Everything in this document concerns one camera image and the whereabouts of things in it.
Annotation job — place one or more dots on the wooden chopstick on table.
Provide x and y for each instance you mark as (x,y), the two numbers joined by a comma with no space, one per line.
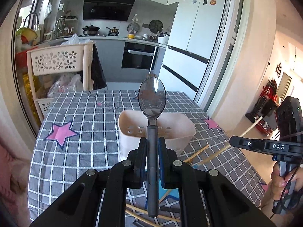
(196,154)

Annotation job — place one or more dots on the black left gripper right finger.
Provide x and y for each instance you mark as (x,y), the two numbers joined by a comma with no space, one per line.
(206,198)

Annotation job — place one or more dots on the black range hood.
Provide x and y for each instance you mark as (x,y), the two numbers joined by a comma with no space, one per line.
(114,10)

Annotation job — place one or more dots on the white refrigerator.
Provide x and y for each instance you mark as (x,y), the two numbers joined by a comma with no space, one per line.
(191,41)

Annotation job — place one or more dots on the beige plastic utensil holder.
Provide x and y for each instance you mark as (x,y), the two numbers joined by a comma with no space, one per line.
(176,128)

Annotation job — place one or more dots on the dark grey metal spoon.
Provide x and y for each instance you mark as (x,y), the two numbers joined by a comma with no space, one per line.
(152,100)

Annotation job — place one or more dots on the black built-in oven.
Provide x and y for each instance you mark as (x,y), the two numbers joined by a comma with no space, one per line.
(138,56)

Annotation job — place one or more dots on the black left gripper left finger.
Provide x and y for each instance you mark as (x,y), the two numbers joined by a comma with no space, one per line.
(98,198)

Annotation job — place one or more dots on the black wok on stove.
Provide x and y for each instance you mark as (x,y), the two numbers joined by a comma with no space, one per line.
(91,30)

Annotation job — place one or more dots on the person's right hand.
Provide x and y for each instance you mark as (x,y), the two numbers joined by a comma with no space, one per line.
(278,184)

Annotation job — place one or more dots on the beige plastic basket shelf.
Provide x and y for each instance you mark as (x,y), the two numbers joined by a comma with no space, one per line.
(58,60)

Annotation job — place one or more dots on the grey checkered star tablecloth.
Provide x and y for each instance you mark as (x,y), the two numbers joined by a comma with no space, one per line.
(80,131)

